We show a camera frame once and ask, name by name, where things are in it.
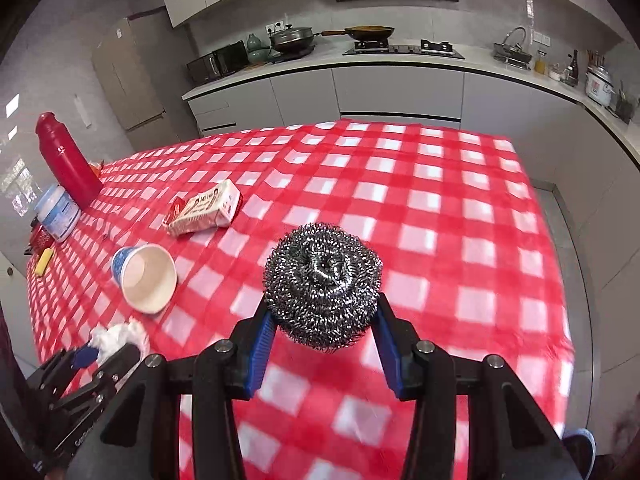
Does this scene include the blue paper cup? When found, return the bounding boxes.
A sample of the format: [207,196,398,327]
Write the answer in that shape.
[111,244,178,315]

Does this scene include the steel wool scrubber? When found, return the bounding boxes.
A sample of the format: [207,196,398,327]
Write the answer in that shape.
[263,224,385,353]

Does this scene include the green ceramic jar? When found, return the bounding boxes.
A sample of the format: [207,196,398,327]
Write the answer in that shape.
[245,33,273,66]

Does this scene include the small red object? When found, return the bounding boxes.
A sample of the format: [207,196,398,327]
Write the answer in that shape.
[27,225,53,256]

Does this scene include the black microwave oven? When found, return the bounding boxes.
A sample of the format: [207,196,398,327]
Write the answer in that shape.
[186,40,249,83]

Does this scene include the grey refrigerator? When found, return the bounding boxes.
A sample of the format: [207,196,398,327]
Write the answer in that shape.
[91,7,183,151]

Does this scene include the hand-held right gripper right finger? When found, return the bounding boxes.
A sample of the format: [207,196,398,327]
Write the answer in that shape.
[372,292,576,480]

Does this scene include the wok with wooden handle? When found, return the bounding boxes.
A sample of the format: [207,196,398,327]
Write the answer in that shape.
[321,25,396,43]

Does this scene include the metal kettle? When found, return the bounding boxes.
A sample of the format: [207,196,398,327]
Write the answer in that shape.
[493,26,533,68]

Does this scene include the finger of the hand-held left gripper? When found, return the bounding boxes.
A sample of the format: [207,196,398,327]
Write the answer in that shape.
[92,344,143,388]
[40,345,101,401]

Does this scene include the black gas stove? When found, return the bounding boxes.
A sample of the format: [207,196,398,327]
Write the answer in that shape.
[342,37,466,59]

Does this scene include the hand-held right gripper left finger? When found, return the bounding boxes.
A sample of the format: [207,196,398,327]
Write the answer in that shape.
[65,301,276,480]

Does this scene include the red thermos bottle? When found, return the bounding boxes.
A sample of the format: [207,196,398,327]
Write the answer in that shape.
[35,112,103,208]

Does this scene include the grey pot with lid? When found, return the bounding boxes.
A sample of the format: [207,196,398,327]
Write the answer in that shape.
[269,26,321,55]

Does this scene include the black utensil holder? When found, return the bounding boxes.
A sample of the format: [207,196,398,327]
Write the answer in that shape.
[614,82,636,123]

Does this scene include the grey kitchen counter cabinets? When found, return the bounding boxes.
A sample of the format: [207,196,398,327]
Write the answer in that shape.
[181,42,640,311]

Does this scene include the white jar with blue label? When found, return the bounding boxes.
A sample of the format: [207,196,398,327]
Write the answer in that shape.
[34,184,81,243]

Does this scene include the red checkered tablecloth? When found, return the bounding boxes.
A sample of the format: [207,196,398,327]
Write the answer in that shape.
[25,117,576,480]

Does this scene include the white and red carton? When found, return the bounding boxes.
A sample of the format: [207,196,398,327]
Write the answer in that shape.
[164,178,241,236]

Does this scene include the white rice cooker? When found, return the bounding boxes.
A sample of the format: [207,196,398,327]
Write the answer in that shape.
[584,62,616,107]

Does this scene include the white tissue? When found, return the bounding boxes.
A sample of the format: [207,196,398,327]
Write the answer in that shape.
[90,321,148,363]

